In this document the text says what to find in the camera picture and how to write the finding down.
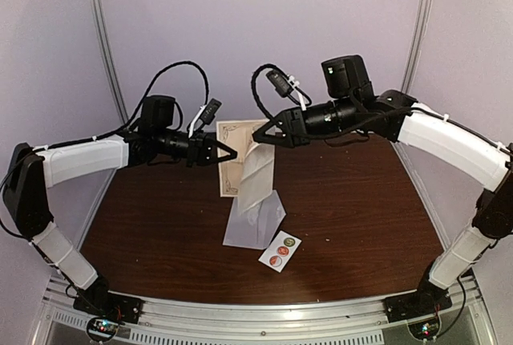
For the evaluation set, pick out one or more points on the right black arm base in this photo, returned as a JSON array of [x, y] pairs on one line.
[[423, 301]]

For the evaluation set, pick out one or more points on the aluminium front rail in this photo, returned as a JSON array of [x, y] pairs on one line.
[[162, 321]]

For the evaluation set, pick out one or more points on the cream letter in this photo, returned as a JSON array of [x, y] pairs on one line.
[[256, 182]]

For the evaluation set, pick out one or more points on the left circuit board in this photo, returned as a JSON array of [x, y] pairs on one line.
[[102, 329]]

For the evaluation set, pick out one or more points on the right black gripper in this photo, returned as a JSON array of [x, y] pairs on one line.
[[295, 129]]

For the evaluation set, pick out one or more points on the green round sticker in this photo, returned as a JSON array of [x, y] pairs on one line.
[[289, 242]]

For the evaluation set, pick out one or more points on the red white round sticker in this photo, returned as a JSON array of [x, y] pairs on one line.
[[275, 261]]

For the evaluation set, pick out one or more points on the white sticker sheet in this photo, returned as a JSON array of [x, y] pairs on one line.
[[272, 251]]

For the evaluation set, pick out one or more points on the right circuit board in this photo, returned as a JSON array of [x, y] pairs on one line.
[[424, 329]]

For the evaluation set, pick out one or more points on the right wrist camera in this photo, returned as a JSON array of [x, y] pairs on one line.
[[288, 87]]

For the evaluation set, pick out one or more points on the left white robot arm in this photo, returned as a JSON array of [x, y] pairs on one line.
[[33, 171]]

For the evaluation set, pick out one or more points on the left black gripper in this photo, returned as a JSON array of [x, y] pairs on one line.
[[199, 151]]

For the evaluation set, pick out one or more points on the pale blue envelope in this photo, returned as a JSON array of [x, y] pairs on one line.
[[256, 227]]

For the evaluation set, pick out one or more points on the bordered certificate paper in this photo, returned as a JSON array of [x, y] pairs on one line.
[[236, 134]]

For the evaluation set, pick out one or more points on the circuit board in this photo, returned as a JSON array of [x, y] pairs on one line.
[[424, 329], [102, 329]]

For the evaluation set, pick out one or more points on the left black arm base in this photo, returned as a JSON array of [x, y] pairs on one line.
[[99, 301]]

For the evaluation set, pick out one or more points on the orange round sticker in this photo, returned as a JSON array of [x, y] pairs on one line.
[[283, 251]]

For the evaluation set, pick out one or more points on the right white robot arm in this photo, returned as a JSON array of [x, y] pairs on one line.
[[400, 118]]

